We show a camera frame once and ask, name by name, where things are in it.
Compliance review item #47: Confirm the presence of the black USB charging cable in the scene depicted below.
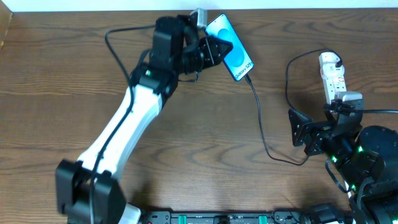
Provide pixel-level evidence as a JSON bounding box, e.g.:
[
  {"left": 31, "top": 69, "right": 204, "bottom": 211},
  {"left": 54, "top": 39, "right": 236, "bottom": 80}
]
[{"left": 244, "top": 48, "right": 343, "bottom": 166}]

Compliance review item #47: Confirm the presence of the white power strip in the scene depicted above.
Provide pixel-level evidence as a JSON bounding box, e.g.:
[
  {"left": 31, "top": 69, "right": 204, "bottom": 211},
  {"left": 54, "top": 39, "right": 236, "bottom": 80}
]
[{"left": 322, "top": 75, "right": 346, "bottom": 104}]

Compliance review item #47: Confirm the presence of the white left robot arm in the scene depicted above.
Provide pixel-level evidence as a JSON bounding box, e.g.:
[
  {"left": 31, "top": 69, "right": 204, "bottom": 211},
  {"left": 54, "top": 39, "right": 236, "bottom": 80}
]
[{"left": 55, "top": 9, "right": 233, "bottom": 223}]

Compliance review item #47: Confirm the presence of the blue Galaxy smartphone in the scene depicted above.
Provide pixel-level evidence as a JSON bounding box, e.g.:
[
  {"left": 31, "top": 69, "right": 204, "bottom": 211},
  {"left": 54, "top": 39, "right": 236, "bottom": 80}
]
[{"left": 205, "top": 13, "right": 254, "bottom": 82}]

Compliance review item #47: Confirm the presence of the white USB charger adapter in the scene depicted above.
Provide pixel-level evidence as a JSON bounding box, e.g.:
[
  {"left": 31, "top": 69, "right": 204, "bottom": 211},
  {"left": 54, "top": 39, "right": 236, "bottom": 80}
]
[{"left": 318, "top": 52, "right": 345, "bottom": 80}]

